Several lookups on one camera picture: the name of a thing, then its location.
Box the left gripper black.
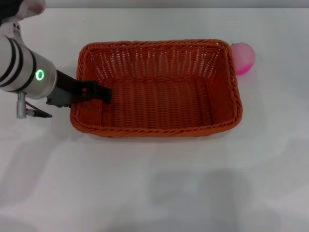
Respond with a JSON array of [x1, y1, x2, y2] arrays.
[[45, 69, 113, 109]]

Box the orange woven plastic basket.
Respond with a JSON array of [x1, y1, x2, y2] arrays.
[[70, 38, 243, 139]]

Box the pink peach toy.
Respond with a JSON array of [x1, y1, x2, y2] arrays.
[[230, 42, 256, 75]]

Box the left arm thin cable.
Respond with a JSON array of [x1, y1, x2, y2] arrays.
[[25, 102, 53, 118]]

